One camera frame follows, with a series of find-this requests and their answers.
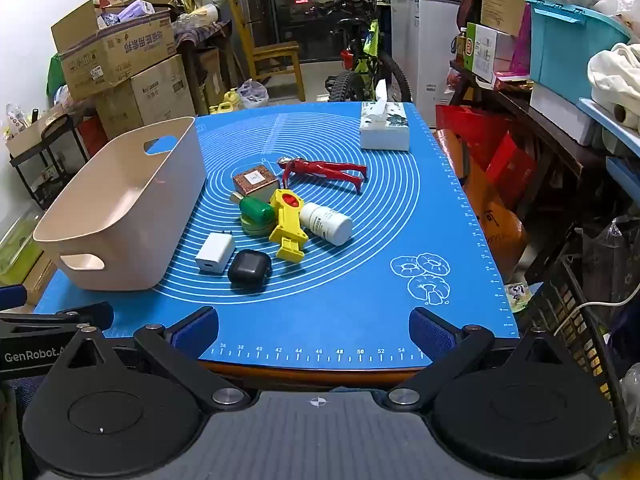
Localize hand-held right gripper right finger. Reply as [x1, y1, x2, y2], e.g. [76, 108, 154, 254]
[381, 307, 577, 409]

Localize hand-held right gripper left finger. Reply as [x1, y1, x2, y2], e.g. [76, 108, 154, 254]
[47, 306, 251, 413]

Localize black earbud case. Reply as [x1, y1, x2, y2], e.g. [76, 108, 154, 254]
[227, 249, 273, 288]

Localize white charger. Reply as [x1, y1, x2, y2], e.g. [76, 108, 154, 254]
[195, 230, 236, 274]

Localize beige plastic basket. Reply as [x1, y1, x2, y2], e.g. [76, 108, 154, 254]
[32, 116, 207, 292]

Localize green round tin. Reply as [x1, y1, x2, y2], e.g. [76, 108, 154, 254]
[241, 215, 277, 237]

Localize yellow toy with red dial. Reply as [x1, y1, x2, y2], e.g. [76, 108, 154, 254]
[268, 188, 309, 262]

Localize white pill bottle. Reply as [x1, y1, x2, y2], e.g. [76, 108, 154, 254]
[298, 202, 354, 246]

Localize green container with clear lid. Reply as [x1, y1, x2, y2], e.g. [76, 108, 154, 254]
[0, 212, 43, 286]

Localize blue silicone mat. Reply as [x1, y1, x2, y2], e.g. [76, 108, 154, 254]
[34, 101, 521, 367]

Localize black metal cart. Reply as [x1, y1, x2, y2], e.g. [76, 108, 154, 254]
[9, 105, 88, 211]

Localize orange bag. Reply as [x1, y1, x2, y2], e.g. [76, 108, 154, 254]
[462, 160, 528, 276]

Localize dark green bottle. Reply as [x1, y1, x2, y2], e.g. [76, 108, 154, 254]
[230, 192, 277, 225]

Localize black plastic crate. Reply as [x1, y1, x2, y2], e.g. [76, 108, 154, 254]
[525, 255, 631, 441]

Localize cardboard box on cart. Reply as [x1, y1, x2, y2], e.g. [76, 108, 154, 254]
[6, 105, 66, 158]

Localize small brown box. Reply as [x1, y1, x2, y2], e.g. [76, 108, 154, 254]
[231, 164, 280, 200]

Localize red and white box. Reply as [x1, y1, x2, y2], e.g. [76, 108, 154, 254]
[75, 115, 108, 158]

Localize red action figure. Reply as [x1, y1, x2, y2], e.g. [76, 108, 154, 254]
[276, 156, 368, 193]

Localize white tissue box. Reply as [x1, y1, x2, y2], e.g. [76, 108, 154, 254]
[359, 80, 412, 152]

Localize red gift bags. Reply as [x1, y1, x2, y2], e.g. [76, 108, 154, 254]
[435, 105, 538, 206]

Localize dark wooden shelf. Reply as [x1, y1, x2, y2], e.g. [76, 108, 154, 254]
[450, 60, 606, 231]

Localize yellow detergent bottle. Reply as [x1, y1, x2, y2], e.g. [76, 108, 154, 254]
[209, 87, 246, 115]

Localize large cardboard box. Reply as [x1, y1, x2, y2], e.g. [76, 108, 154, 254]
[95, 54, 197, 138]

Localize clear plastic bag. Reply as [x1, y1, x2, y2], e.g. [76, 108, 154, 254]
[236, 79, 269, 110]

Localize open printed cardboard box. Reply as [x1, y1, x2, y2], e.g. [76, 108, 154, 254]
[50, 0, 177, 102]

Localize green and black bicycle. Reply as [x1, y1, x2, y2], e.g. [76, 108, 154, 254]
[325, 0, 413, 106]

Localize white freezer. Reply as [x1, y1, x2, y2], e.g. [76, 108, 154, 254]
[390, 0, 463, 126]

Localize wooden chair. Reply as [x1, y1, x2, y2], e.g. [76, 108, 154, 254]
[227, 0, 307, 102]

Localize green and white carton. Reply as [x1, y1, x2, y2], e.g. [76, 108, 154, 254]
[462, 22, 516, 83]

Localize small dark side table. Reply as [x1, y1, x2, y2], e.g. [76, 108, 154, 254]
[172, 20, 233, 111]

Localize white cloth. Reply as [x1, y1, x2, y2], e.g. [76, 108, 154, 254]
[587, 42, 640, 133]

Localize blue storage bin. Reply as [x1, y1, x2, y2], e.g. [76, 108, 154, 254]
[525, 0, 632, 92]

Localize dark glass door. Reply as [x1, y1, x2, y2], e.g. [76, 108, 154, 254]
[242, 0, 351, 63]

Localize white cable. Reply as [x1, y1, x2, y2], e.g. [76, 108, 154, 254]
[552, 295, 640, 336]

